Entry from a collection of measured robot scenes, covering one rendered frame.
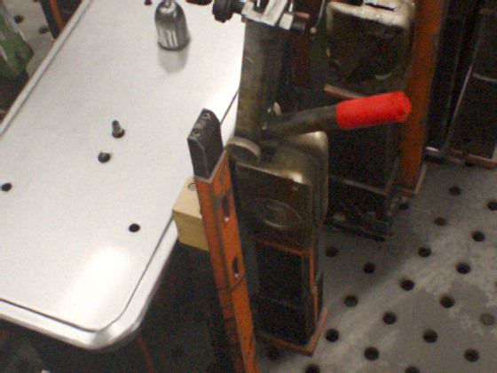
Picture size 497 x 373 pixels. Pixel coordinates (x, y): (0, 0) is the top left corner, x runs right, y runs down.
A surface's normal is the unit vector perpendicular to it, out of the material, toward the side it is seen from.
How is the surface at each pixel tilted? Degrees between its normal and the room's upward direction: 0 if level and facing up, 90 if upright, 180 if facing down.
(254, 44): 90
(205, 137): 63
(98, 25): 0
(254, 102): 90
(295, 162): 0
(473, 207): 0
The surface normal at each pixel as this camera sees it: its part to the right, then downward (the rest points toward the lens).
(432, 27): -0.37, 0.79
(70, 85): -0.07, -0.55
